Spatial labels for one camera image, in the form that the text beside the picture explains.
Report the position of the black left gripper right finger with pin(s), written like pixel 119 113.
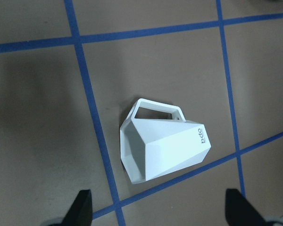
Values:
pixel 239 212

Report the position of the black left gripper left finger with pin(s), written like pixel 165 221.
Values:
pixel 80 212

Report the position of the white faceted cup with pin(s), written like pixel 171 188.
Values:
pixel 151 148

